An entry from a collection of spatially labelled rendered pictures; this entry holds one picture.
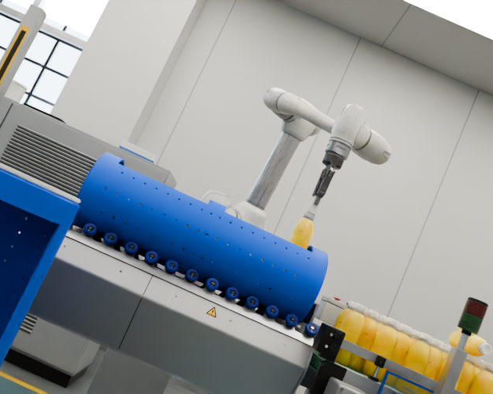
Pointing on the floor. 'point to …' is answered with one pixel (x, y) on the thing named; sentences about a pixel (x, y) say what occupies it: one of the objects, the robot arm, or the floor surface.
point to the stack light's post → (451, 371)
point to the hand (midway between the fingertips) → (313, 205)
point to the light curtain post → (11, 61)
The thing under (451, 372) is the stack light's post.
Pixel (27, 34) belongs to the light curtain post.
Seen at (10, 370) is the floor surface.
